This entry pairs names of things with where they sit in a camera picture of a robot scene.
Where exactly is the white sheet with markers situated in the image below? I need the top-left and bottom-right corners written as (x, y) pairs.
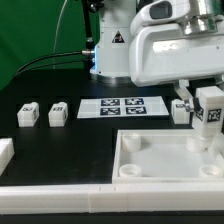
top-left (77, 96), bottom-right (169, 119)

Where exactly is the grey thin cable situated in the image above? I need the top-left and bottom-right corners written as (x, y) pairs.
top-left (52, 0), bottom-right (70, 70)

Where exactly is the black camera pole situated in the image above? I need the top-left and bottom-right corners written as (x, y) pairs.
top-left (79, 0), bottom-right (104, 69)

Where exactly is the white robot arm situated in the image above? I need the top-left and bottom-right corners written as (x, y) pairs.
top-left (90, 0), bottom-right (224, 111)

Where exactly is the white fence block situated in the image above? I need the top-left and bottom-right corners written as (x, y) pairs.
top-left (208, 133), bottom-right (224, 169)
top-left (0, 138), bottom-right (14, 176)

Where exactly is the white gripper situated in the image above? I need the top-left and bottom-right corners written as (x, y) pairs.
top-left (129, 0), bottom-right (224, 112)

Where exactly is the white square tabletop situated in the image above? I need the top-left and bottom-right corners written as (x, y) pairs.
top-left (112, 129), bottom-right (224, 184)

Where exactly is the white front fence bar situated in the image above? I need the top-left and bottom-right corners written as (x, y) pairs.
top-left (0, 182), bottom-right (224, 215)

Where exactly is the white left fence block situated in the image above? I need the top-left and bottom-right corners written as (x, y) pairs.
top-left (0, 138), bottom-right (14, 176)

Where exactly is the black thick cable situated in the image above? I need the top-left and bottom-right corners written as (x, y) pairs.
top-left (12, 50), bottom-right (84, 80)

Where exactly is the white right fence block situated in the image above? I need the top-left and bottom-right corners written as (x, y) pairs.
top-left (208, 133), bottom-right (224, 169)

